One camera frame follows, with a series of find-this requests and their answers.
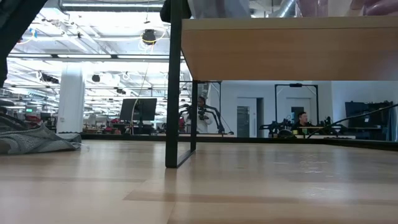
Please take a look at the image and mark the white pillar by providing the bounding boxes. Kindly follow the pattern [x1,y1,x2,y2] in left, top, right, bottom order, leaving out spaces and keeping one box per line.
[57,62,86,134]

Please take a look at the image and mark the black aluminium table frame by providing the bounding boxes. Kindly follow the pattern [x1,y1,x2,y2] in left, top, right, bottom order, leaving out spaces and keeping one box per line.
[80,133,398,152]

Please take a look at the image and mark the long ceiling light fixture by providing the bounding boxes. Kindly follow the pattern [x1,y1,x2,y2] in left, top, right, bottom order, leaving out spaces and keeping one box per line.
[6,54,186,60]

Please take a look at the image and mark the white door glass panel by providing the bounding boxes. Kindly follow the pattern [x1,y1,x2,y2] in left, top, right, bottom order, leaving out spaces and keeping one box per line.
[236,96,265,138]

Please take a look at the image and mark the black background frame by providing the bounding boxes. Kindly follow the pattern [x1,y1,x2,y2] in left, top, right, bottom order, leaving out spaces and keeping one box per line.
[274,83,319,131]

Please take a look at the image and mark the seated person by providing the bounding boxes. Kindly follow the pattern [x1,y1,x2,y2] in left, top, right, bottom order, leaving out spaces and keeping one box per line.
[290,111,313,135]

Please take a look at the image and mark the silver ceiling duct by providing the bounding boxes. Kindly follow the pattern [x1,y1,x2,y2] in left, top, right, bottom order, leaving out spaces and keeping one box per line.
[269,0,297,18]

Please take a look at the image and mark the wooden shelf black legs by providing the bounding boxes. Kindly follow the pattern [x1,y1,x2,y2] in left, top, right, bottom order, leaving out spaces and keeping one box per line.
[164,0,398,169]

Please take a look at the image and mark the grey folded cloth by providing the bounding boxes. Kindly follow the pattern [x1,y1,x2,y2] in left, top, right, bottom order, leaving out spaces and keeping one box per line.
[0,113,83,156]

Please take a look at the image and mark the black cabinet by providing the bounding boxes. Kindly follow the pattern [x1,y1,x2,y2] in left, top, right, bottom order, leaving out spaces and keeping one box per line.
[344,100,394,141]

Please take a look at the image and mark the grey ceiling pipe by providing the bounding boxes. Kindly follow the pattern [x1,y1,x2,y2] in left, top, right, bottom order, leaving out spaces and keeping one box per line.
[58,0,165,13]

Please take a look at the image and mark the large all-purple mug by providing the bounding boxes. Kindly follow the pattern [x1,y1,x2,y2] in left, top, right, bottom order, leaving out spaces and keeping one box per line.
[362,0,398,17]

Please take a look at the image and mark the blue-grey mug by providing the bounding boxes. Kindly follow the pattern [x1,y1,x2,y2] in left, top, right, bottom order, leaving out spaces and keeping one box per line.
[187,0,251,19]

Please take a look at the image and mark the black ceiling camera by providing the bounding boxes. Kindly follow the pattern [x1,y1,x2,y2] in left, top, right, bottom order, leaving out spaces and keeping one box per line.
[141,29,157,46]

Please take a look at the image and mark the standing person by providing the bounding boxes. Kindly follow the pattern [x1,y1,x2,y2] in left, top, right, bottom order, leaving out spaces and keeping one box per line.
[196,95,216,134]

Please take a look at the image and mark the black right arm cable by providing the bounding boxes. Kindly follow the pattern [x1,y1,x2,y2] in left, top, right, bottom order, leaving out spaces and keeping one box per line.
[307,103,398,138]

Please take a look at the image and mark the background monitor on stand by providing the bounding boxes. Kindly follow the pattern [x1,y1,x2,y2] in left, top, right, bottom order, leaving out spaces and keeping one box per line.
[119,98,158,135]

